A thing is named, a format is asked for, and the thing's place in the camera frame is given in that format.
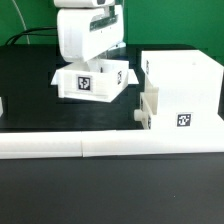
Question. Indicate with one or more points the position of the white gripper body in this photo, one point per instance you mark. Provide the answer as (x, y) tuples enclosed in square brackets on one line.
[(86, 33)]

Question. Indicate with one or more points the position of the white drawer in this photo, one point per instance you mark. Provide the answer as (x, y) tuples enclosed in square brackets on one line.
[(148, 107), (84, 81)]

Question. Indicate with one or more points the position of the white drawer cabinet box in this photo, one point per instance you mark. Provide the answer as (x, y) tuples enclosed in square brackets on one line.
[(189, 85)]

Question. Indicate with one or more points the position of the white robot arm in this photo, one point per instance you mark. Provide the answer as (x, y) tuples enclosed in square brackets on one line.
[(85, 4)]

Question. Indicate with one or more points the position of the white marker tag sheet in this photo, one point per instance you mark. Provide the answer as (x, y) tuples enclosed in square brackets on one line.
[(132, 78)]

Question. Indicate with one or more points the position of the white front guide rail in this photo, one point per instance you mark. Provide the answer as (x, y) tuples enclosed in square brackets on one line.
[(108, 143)]

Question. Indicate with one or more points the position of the white guide rail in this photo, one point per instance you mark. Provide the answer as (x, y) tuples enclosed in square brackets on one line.
[(1, 106), (108, 143)]

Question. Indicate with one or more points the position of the white left guide rail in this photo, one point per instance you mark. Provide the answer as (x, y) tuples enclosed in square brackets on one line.
[(1, 106)]

